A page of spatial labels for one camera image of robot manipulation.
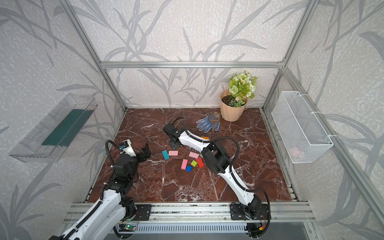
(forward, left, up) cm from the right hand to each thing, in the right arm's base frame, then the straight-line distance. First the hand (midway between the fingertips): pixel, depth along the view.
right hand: (178, 137), depth 101 cm
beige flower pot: (+13, -37, +9) cm, 40 cm away
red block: (-18, -16, 0) cm, 24 cm away
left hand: (-12, +16, +15) cm, 25 cm away
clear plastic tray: (-23, +49, +32) cm, 63 cm away
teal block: (-13, +6, 0) cm, 14 cm away
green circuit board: (-50, +18, -1) cm, 53 cm away
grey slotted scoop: (+17, -26, +1) cm, 31 cm away
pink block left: (-12, +1, 0) cm, 12 cm away
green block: (-19, -12, 0) cm, 22 cm away
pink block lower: (-20, -5, 0) cm, 21 cm away
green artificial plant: (+21, -42, +26) cm, 54 cm away
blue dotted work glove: (+13, -19, -2) cm, 23 cm away
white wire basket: (-22, -58, +34) cm, 70 cm away
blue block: (-22, -9, 0) cm, 24 cm away
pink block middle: (-13, -11, -1) cm, 17 cm away
